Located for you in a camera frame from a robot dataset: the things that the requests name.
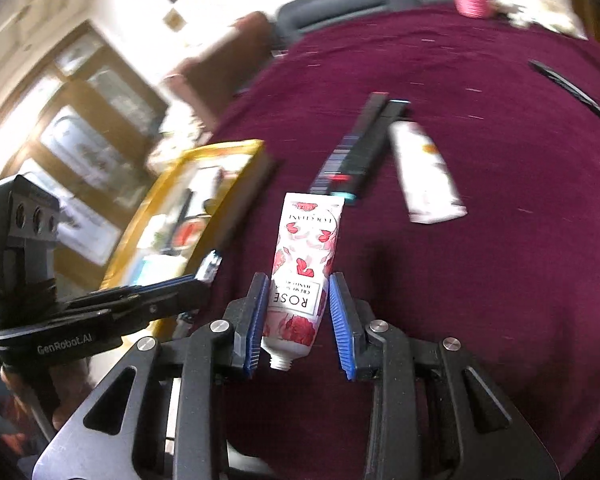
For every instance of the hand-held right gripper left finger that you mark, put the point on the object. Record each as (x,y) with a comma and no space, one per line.
(257,320)

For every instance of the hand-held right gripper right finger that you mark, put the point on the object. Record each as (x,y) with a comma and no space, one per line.
(340,325)

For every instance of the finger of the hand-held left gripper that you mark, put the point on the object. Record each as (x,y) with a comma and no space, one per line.
(155,287)
(150,312)

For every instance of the rose print cream tube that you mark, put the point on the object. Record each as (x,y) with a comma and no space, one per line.
(305,260)

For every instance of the gold-edged white box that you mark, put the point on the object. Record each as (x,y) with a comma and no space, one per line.
(215,149)

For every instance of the slim white printed bottle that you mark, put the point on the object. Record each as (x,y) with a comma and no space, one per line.
(425,175)

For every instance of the black marker teal end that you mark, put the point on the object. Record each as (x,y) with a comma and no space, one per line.
(375,150)

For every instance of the wooden glass door cabinet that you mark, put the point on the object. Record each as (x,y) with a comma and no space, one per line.
(80,135)

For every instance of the maroon tablecloth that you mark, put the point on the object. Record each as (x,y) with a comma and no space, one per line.
(480,285)

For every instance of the brown chair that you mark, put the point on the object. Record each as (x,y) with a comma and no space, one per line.
(220,70)

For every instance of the black leather sofa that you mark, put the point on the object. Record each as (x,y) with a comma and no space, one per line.
(340,0)

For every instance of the black comb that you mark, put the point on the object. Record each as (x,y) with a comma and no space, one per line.
(570,90)

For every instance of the wall switch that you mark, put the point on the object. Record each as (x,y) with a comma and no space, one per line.
(173,19)

